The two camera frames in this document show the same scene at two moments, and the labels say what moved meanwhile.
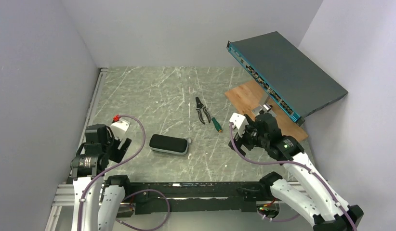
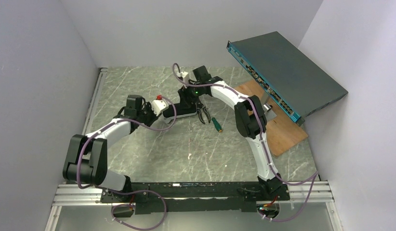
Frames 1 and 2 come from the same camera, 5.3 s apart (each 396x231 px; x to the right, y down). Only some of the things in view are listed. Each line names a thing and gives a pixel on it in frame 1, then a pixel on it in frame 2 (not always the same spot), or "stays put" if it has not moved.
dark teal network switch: [299, 86] stays put
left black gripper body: [122, 144] to [169, 112]
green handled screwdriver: [217, 124] stays put
